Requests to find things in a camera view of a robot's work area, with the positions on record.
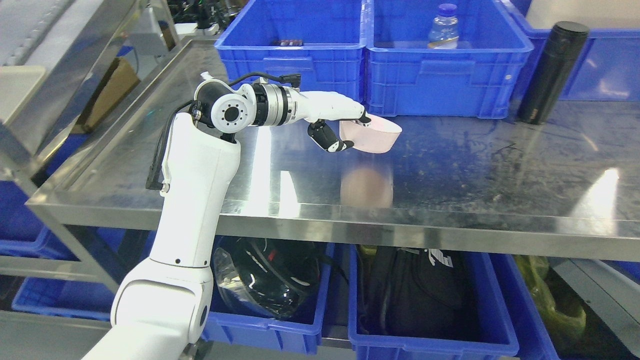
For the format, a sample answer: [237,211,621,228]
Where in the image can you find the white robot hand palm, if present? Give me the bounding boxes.
[292,91,366,123]

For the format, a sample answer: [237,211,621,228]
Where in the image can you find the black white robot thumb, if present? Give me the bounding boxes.
[307,121,355,153]

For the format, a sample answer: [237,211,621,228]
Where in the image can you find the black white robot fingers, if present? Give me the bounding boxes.
[358,111,371,125]

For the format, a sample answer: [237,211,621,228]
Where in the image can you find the pink ikea bowl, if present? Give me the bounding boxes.
[339,114,403,154]

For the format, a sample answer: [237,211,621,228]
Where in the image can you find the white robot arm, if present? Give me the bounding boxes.
[84,71,370,360]

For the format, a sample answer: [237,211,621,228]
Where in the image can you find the blue crate top middle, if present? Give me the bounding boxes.
[364,0,534,119]

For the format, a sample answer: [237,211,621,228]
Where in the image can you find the blue crate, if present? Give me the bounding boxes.
[214,0,366,102]
[364,0,534,119]
[502,0,640,101]

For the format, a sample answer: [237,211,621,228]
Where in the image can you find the blue bin lower shelf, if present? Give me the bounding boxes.
[0,180,126,261]

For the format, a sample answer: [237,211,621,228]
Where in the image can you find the blue bin shelf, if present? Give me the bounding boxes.
[11,277,115,322]
[0,180,126,261]

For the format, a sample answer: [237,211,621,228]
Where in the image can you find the steel shelf rack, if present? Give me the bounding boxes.
[1,0,178,195]

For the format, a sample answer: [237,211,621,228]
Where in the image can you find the blue bin bottom shelf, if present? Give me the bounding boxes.
[11,277,115,322]

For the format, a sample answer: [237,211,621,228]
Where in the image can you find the white tray on shelf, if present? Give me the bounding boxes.
[0,65,47,125]

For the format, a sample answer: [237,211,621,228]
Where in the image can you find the blue crate top left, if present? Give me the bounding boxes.
[214,0,366,102]

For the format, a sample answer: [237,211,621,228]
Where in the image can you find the plastic water bottle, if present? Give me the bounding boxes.
[427,3,460,50]

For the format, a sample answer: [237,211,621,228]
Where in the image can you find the black helmet in bag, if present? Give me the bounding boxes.
[211,237,324,321]

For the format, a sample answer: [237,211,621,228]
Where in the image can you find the blue bin with helmet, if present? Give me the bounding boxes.
[201,235,335,354]

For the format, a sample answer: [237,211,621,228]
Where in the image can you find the black bag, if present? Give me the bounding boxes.
[358,246,479,341]

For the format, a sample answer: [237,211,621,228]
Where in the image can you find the blue bin with black bag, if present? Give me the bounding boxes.
[347,244,521,360]

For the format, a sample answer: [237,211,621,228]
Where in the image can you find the cardboard box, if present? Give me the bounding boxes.
[71,57,141,134]

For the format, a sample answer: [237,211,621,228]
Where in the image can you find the black thermos flask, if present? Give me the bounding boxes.
[517,21,590,125]

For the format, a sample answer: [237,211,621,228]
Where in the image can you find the steel work table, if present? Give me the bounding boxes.
[27,38,639,261]

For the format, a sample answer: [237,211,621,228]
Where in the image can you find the blue crate top right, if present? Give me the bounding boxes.
[502,0,640,101]

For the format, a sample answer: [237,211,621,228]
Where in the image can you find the green plastic bag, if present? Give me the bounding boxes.
[512,254,586,348]

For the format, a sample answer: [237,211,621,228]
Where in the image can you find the blue bin with green bag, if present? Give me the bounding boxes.
[490,253,640,360]

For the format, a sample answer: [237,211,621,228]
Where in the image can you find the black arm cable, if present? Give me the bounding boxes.
[145,72,302,191]

